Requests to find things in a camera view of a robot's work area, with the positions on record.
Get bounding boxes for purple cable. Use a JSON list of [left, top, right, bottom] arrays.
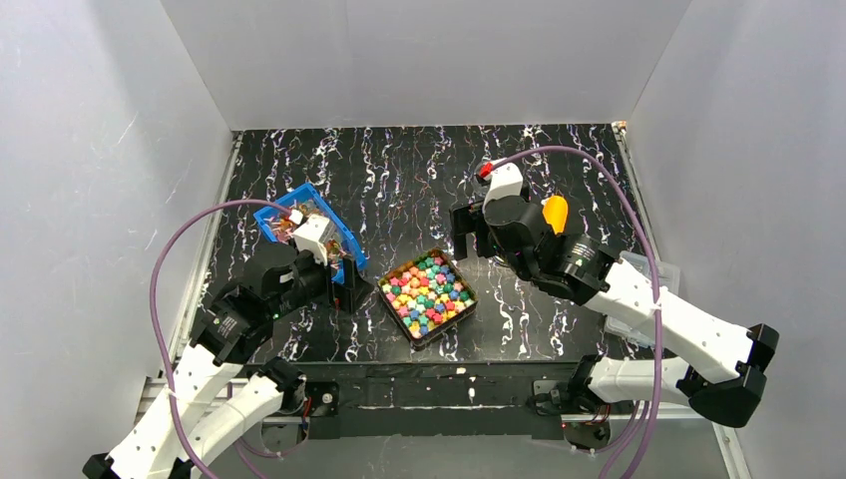
[[149, 199, 292, 479], [489, 146, 663, 479]]

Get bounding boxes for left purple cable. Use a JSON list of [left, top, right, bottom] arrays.
[[149, 199, 292, 479]]

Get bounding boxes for clear plastic compartment box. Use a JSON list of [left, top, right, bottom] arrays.
[[605, 250, 682, 349]]

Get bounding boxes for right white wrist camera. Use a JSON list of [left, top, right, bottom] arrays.
[[477, 159, 524, 209]]

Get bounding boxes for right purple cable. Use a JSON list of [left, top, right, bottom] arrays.
[[489, 146, 663, 479]]

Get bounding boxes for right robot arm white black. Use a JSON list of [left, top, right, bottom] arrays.
[[450, 196, 779, 428]]

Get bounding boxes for aluminium frame rail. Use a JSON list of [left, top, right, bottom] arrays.
[[132, 373, 751, 479]]

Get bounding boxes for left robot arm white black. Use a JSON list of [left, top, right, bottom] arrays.
[[83, 242, 374, 478]]

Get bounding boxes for orange plastic scoop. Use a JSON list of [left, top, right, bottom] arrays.
[[543, 195, 569, 235]]

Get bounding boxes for blue plastic candy bin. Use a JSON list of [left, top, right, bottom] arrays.
[[253, 183, 367, 283]]

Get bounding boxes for square tin of star candies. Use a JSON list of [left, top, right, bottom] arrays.
[[377, 248, 479, 350]]

